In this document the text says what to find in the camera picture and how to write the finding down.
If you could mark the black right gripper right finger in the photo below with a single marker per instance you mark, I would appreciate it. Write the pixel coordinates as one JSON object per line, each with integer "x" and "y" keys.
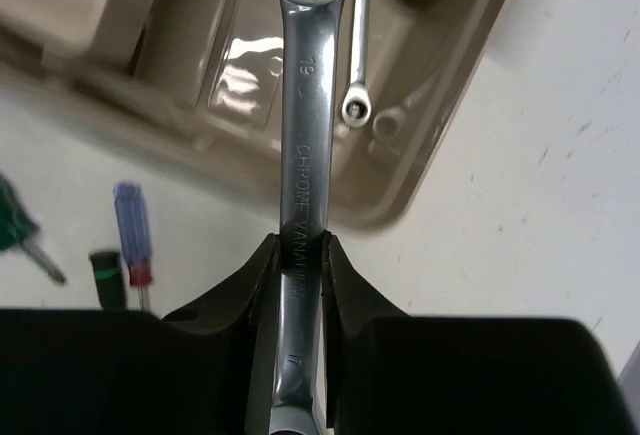
{"x": 389, "y": 372}

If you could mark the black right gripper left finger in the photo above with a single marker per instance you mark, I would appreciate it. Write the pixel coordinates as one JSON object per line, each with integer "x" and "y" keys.
{"x": 131, "y": 372}

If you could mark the black green precision screwdriver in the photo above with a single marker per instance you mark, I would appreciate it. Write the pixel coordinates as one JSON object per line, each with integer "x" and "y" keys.
{"x": 108, "y": 279}

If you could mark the blue red handled screwdriver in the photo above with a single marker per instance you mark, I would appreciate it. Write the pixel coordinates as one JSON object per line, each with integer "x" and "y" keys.
{"x": 135, "y": 239}

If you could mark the stubby green screwdriver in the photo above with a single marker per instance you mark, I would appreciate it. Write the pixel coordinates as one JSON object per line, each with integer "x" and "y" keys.
{"x": 19, "y": 231}

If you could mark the small chrome wrench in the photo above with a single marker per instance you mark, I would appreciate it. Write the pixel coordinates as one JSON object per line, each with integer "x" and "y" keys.
{"x": 356, "y": 106}

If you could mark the large chrome ratchet wrench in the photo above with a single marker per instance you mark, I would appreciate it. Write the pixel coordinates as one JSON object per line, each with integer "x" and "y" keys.
{"x": 310, "y": 47}

